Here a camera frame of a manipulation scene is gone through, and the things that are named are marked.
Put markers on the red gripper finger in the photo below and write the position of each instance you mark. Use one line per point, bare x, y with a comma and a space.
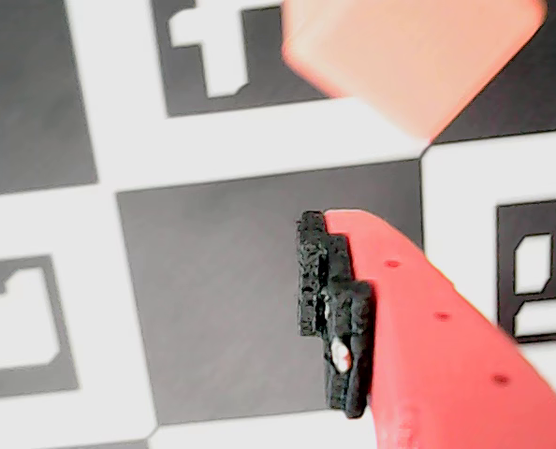
446, 365

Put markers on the orange cube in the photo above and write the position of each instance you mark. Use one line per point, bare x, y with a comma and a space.
399, 61

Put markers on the black white marker checkerboard mat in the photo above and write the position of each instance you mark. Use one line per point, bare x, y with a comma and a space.
212, 280

